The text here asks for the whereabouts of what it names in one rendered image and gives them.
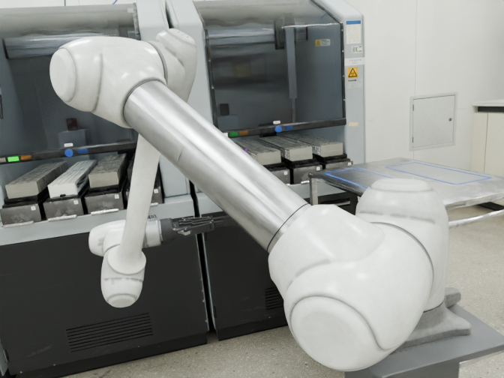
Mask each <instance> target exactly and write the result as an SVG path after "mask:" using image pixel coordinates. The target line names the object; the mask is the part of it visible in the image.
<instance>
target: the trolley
mask: <svg viewBox="0 0 504 378"><path fill-rule="evenodd" d="M307 174H308V177H309V188H310V205H311V206H314V205H318V196H317V180H318V181H320V182H323V183H326V184H327V185H331V186H333V187H335V188H338V189H341V190H342V191H346V192H348V193H351V194H354V195H356V196H358V197H362V195H363V193H364V192H365V191H366V190H367V188H368V187H370V186H371V185H372V184H373V183H374V182H376V181H378V180H381V179H416V180H421V181H423V182H427V183H428V184H429V185H430V186H431V187H432V188H433V189H434V190H436V192H437V193H438V194H439V197H440V199H441V200H442V203H443V205H444V206H445V210H446V211H449V210H453V209H459V208H463V207H467V206H474V205H477V204H481V203H487V202H491V201H494V200H501V199H504V177H502V176H498V175H491V174H487V173H483V172H475V171H471V170H467V169H460V168H456V167H451V166H444V165H440V164H436V163H429V162H424V161H420V160H413V159H409V158H405V157H396V158H391V159H386V160H377V161H372V162H367V163H358V164H353V165H349V166H339V167H335V168H330V169H321V170H316V171H311V172H307ZM503 216H504V210H500V211H494V212H491V213H487V214H481V215H478V216H474V217H468V218H464V219H461V220H455V221H452V222H448V227H449V229H452V228H455V227H462V226H465V225H468V224H474V223H478V222H481V221H487V220H490V219H494V218H500V217H503ZM500 353H504V350H503V351H500V352H495V353H493V354H490V355H485V356H482V357H479V358H474V359H471V360H468V361H463V362H460V368H464V367H466V366H468V365H471V364H474V363H476V362H480V361H482V360H485V359H488V358H490V357H492V356H496V355H499V354H500Z"/></svg>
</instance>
